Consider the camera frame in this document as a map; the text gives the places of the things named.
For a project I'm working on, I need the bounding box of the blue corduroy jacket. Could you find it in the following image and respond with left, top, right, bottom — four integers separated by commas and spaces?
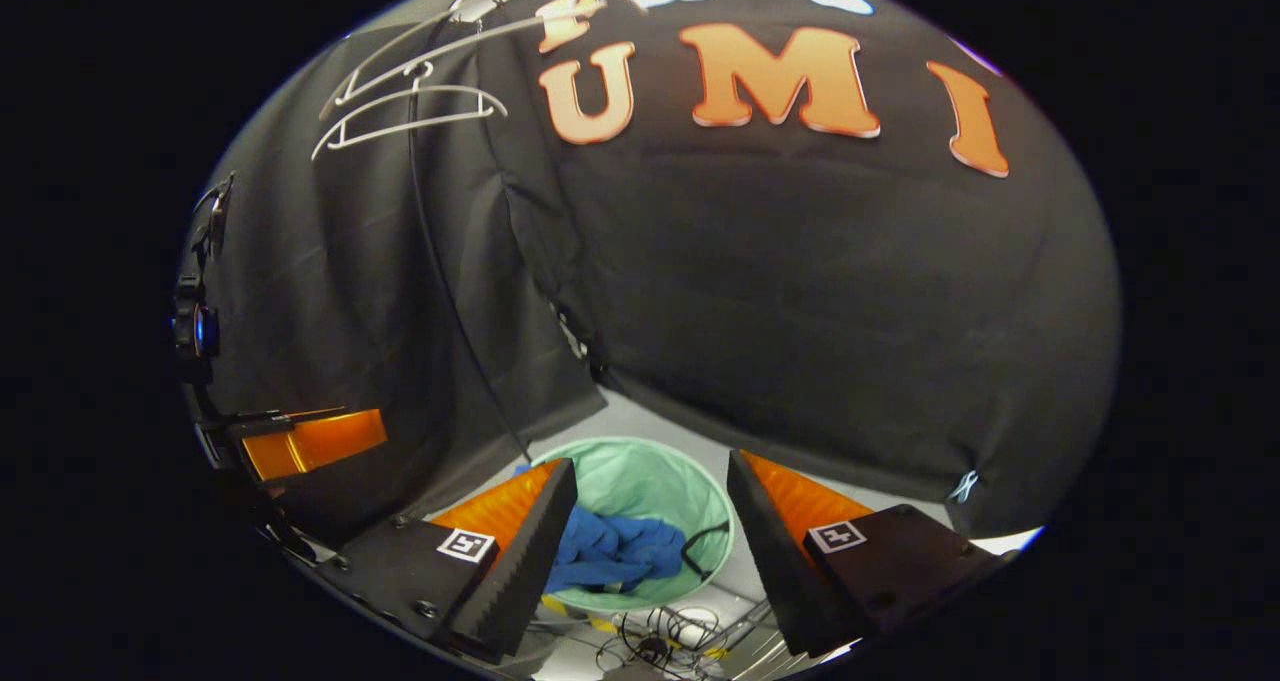
515, 461, 691, 594

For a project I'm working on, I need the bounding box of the green laundry hamper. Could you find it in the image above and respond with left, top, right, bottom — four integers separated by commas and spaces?
520, 436, 736, 612

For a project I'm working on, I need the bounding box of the white clothes hanger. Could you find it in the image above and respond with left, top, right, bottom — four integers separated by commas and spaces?
312, 0, 649, 162

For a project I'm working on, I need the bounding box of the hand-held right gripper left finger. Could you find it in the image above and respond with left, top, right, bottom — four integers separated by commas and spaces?
315, 458, 579, 664

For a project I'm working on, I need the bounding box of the black cable tangle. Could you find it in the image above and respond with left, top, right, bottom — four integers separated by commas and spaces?
595, 606, 726, 674

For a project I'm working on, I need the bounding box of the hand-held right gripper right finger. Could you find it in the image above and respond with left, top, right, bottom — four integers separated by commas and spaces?
727, 449, 1011, 659

